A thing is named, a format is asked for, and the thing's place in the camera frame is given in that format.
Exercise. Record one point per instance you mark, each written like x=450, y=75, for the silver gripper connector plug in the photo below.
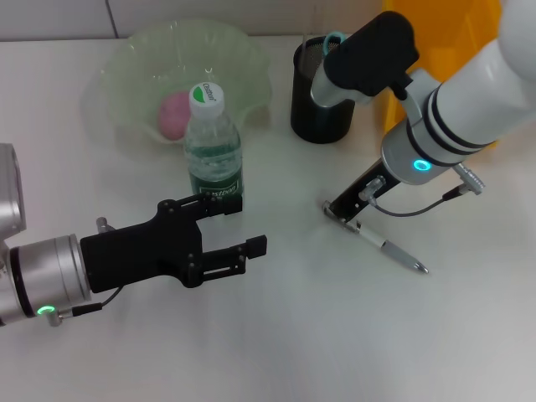
x=104, y=224
x=372, y=187

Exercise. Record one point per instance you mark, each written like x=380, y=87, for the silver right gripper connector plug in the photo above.
x=372, y=187

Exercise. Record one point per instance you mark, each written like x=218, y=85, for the clear green-label water bottle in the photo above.
x=213, y=146

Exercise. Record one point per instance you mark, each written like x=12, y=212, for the blue teal scissors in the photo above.
x=333, y=39

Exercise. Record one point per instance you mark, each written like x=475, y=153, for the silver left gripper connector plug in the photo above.
x=104, y=224

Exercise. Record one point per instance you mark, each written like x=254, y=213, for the black mesh pen holder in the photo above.
x=305, y=121

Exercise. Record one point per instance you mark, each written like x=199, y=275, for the silver white ballpoint pen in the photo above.
x=389, y=247

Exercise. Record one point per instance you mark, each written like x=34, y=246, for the yellow plastic bin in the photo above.
x=456, y=33

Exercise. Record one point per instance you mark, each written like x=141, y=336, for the green glass fruit plate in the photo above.
x=138, y=84

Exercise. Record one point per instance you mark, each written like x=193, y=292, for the clear plastic ruler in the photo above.
x=305, y=39

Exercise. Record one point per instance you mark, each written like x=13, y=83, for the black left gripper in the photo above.
x=134, y=255

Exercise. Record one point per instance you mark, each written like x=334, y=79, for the pink toy peach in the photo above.
x=173, y=115

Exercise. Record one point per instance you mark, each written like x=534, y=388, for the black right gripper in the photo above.
x=368, y=188

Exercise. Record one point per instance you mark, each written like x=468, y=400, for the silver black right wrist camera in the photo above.
x=364, y=63

